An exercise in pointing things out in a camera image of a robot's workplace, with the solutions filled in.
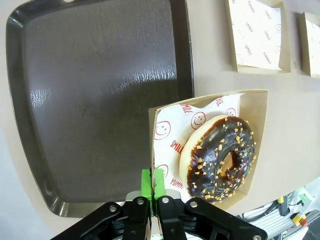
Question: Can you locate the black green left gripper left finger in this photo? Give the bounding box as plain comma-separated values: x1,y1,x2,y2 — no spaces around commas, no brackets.
49,169,152,240

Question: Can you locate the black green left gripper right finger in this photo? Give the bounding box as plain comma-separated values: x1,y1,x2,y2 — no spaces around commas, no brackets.
152,169,268,240

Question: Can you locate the chocolate nut donut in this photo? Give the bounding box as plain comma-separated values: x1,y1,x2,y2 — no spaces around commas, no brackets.
179,115,257,204

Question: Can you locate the white printed liner paper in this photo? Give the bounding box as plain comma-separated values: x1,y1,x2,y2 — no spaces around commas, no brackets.
228,0,283,71
305,19,320,76
152,92,246,203

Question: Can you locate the kraft paper box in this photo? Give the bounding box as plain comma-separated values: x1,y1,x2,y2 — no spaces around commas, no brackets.
297,11,320,78
147,88,270,213
223,0,292,75

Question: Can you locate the yellow emergency stop button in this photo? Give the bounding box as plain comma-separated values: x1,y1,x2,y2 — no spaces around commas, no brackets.
291,212,308,227

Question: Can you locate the green terminal block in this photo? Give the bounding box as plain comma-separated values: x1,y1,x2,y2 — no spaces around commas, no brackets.
297,189,313,208

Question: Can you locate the black cable bundle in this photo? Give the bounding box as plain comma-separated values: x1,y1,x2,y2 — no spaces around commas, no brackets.
239,199,283,223

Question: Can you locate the brown handled tray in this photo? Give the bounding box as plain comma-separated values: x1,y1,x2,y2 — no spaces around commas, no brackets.
5,0,196,218

